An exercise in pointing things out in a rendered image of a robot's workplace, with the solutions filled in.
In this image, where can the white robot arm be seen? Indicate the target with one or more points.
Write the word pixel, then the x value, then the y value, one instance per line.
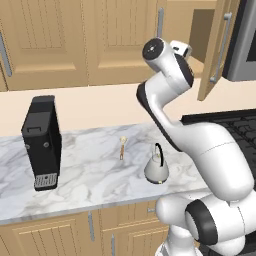
pixel 213 156

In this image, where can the black stove hob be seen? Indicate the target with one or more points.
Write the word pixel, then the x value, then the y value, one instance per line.
pixel 241 128

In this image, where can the wooden base cabinet door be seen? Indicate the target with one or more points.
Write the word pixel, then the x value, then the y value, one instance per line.
pixel 43 238
pixel 140 241

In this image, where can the open wooden cabinet carcass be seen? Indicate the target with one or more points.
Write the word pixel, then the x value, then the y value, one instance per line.
pixel 200 30

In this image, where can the open wooden cabinet door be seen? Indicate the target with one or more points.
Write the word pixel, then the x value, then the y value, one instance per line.
pixel 213 40

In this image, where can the small brown corkscrew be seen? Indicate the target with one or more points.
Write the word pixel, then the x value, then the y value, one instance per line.
pixel 122 150

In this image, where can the wooden drawer front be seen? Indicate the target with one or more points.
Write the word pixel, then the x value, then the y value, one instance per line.
pixel 128 213

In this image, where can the black coffee machine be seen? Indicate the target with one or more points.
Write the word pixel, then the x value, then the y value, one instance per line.
pixel 41 143

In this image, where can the grey microwave oven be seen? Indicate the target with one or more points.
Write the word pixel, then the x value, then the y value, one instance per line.
pixel 243 40

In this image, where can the wooden wall cabinet door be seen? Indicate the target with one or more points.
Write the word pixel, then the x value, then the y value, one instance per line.
pixel 123 40
pixel 46 40

